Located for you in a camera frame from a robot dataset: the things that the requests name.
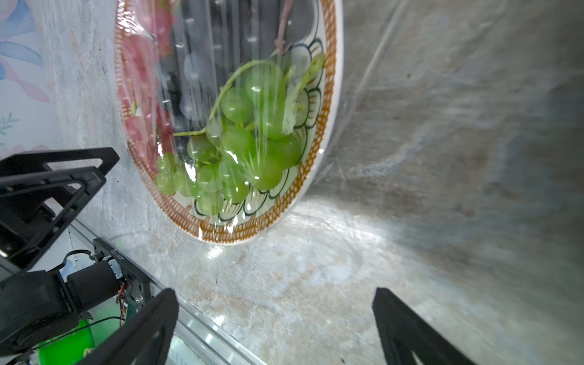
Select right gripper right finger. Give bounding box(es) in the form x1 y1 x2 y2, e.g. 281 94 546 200
372 287 473 365

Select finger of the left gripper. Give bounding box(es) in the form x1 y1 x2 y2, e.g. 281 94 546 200
1 167 106 272
1 147 120 183

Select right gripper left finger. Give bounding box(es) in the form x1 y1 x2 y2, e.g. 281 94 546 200
80 288 179 364

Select round plate with grapes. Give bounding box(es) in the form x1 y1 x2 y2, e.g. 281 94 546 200
113 0 344 246

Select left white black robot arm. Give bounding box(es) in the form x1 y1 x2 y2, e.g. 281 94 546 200
1 148 120 357

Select mixed colour grapes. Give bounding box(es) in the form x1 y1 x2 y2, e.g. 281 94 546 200
118 0 327 217

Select aluminium mounting rail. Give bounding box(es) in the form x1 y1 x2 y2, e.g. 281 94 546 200
70 220 265 364

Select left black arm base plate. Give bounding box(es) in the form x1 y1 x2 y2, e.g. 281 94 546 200
93 237 154 319

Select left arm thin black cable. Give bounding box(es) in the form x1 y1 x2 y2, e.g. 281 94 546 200
26 248 124 352

